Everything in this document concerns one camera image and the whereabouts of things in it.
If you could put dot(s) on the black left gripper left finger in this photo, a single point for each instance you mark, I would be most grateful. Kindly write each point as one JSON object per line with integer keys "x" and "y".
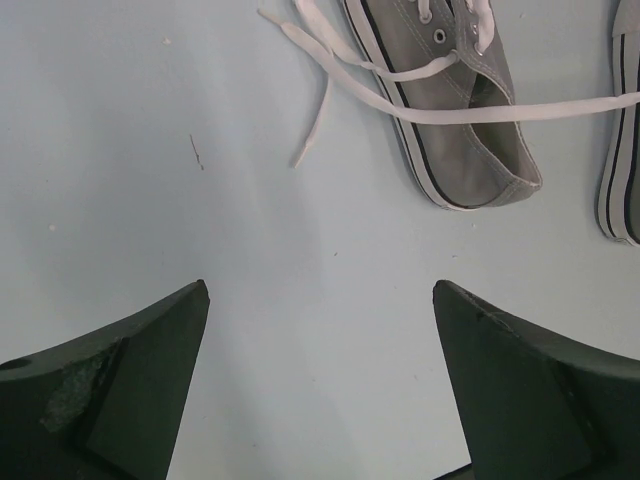
{"x": 107, "y": 404}

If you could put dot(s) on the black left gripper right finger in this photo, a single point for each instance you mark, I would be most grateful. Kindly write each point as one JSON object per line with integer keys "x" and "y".
{"x": 534, "y": 404}

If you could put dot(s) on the grey canvas sneaker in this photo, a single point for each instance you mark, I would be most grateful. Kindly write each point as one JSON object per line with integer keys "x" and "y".
{"x": 458, "y": 167}
{"x": 618, "y": 198}

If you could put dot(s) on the white shoelace of sneaker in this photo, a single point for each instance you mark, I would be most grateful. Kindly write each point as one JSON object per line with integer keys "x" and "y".
{"x": 500, "y": 112}
{"x": 330, "y": 51}

